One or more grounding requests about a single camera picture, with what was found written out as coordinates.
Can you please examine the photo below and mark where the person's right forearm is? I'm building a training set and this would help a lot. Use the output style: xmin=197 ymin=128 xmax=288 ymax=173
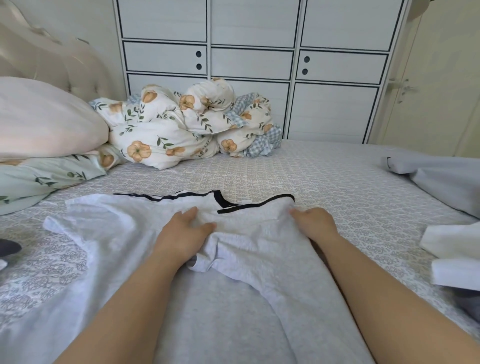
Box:
xmin=317 ymin=231 xmax=480 ymax=364

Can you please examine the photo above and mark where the light blue hooded jacket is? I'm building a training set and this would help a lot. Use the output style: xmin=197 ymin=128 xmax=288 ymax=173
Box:
xmin=383 ymin=149 xmax=480 ymax=219

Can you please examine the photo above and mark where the person's right hand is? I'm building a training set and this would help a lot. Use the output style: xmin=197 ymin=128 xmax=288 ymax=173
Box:
xmin=288 ymin=207 xmax=343 ymax=249

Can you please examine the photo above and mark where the pink plush pillow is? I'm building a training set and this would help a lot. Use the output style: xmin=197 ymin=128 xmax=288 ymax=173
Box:
xmin=0 ymin=75 xmax=111 ymax=162

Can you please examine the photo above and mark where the white wardrobe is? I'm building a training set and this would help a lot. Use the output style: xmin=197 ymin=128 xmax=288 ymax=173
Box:
xmin=111 ymin=0 xmax=413 ymax=146

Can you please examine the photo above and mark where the person's left hand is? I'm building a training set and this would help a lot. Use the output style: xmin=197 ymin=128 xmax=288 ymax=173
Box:
xmin=151 ymin=207 xmax=219 ymax=270

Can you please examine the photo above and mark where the person's left forearm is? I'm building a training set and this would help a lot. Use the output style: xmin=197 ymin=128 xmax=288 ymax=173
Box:
xmin=51 ymin=251 xmax=198 ymax=364

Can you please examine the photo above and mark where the bed with grey patterned sheet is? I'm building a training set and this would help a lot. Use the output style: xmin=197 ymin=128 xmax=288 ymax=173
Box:
xmin=0 ymin=138 xmax=480 ymax=364

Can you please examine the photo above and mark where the white door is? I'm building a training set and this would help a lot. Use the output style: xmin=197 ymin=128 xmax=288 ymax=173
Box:
xmin=366 ymin=0 xmax=480 ymax=159

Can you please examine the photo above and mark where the beige tufted headboard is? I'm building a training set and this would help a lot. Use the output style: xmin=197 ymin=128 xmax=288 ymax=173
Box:
xmin=0 ymin=0 xmax=129 ymax=103

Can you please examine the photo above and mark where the floral pillow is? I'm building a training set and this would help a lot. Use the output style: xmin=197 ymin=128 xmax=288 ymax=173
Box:
xmin=0 ymin=145 xmax=126 ymax=218

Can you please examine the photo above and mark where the white printed t-shirt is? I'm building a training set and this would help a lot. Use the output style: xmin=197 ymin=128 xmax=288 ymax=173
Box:
xmin=417 ymin=220 xmax=480 ymax=293

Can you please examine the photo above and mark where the floral bunched quilt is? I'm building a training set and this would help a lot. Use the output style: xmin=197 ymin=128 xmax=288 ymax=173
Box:
xmin=223 ymin=93 xmax=284 ymax=159

